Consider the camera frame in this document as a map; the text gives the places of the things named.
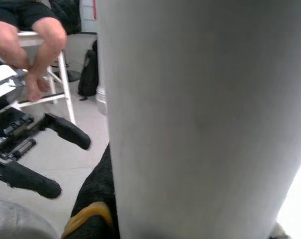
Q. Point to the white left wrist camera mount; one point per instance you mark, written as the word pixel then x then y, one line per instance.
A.
pixel 1 74

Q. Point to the white wooden stool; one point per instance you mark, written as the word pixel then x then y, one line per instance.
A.
pixel 68 102

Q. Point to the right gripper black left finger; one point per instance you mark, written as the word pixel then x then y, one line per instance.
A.
pixel 98 194

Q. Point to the black backpack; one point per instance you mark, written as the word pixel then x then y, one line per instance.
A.
pixel 89 74

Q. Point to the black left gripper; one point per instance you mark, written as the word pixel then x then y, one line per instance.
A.
pixel 13 129

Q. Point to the black quilted jacket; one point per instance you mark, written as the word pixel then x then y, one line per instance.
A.
pixel 68 15

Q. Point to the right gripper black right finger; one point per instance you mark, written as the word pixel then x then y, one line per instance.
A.
pixel 279 232

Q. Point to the seated person bare legs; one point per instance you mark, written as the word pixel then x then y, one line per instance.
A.
pixel 45 35

